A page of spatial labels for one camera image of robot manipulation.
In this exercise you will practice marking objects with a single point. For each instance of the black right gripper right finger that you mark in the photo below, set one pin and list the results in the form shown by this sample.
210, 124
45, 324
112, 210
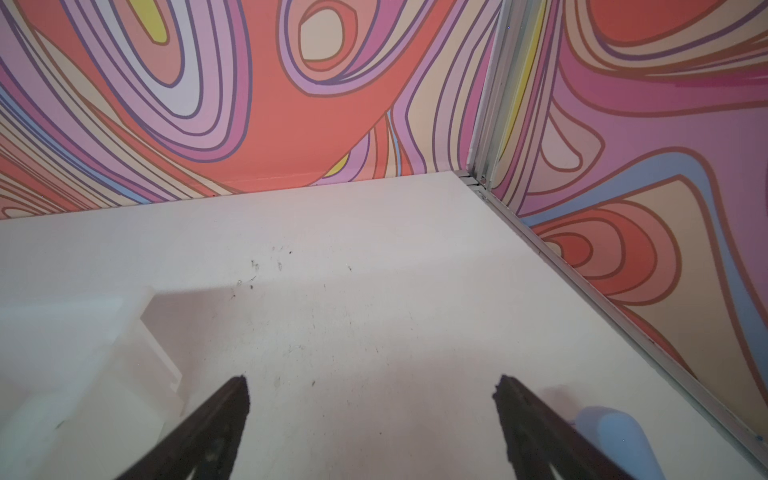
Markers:
542, 445

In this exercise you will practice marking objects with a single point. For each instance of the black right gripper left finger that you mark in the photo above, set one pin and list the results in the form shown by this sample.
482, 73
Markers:
205, 444

